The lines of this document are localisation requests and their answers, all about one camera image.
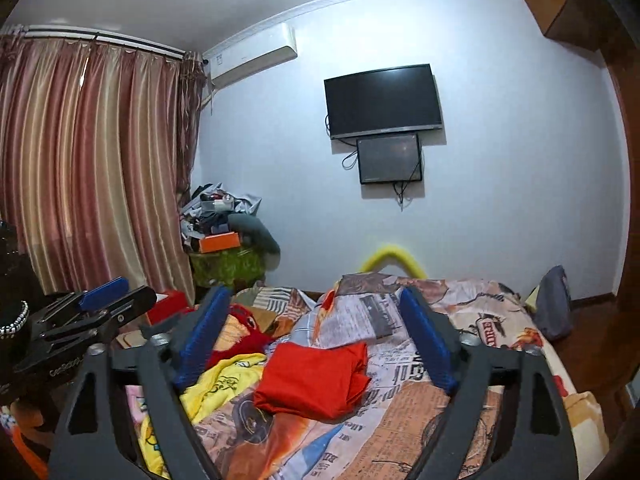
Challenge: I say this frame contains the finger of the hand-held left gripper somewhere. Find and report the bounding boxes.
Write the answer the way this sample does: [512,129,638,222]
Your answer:
[30,276,130,325]
[40,285,158,345]

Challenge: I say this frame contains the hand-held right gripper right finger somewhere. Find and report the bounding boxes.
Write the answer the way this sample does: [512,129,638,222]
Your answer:
[400,285,573,480]

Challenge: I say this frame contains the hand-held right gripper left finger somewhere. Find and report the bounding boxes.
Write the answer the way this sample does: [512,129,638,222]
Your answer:
[47,282,233,480]

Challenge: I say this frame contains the red garment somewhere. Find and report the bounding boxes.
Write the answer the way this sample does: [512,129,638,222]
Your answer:
[252,342,372,421]

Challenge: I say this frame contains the cardboard piece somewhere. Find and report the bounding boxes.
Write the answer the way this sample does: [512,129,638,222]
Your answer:
[116,330,151,350]

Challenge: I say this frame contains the red box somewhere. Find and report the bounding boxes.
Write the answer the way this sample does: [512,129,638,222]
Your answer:
[146,289,190,326]

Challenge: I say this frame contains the yellow shirt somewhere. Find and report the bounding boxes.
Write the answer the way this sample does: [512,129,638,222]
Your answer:
[131,352,268,478]

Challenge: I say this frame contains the red plush toy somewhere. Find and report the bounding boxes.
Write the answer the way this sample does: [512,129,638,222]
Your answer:
[180,302,273,367]

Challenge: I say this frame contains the green cloth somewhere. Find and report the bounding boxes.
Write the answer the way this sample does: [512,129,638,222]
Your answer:
[190,247,266,293]

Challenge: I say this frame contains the black beaded cloth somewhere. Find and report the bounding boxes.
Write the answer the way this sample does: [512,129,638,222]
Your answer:
[0,220,32,346]

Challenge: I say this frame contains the yellow foam tube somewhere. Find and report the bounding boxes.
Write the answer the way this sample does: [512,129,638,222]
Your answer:
[361,243,428,278]

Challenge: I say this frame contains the orange box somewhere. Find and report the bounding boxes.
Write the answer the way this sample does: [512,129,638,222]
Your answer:
[198,231,242,253]

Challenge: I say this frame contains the printed blanket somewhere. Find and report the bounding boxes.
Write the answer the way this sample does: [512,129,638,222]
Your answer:
[115,272,611,480]

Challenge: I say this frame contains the pile of clutter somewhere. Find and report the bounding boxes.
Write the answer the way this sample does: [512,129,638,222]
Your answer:
[179,182,263,253]

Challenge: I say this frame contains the striped pink curtain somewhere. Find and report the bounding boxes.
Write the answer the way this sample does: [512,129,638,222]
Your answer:
[0,25,208,306]

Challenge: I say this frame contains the white air conditioner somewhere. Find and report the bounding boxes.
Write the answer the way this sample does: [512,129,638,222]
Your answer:
[202,22,299,92]

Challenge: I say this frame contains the small wall monitor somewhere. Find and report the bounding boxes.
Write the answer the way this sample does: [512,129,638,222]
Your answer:
[356,132,424,186]

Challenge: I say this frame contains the wall television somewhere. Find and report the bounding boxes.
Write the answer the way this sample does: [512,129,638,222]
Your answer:
[323,63,445,140]

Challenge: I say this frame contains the curtain rail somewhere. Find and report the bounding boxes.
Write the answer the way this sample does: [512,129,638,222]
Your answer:
[0,24,201,61]

